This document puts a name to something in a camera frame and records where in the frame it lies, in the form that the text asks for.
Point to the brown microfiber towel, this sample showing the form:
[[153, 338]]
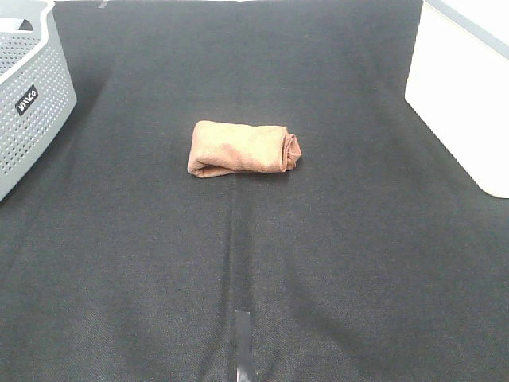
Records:
[[219, 149]]

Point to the grey perforated plastic basket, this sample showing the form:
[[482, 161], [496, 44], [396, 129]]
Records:
[[37, 93]]

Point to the black table cloth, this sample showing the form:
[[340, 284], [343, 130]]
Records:
[[376, 258]]

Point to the grey tape strip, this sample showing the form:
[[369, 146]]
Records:
[[243, 352]]

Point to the white plastic storage bin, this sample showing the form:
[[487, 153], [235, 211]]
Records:
[[458, 85]]

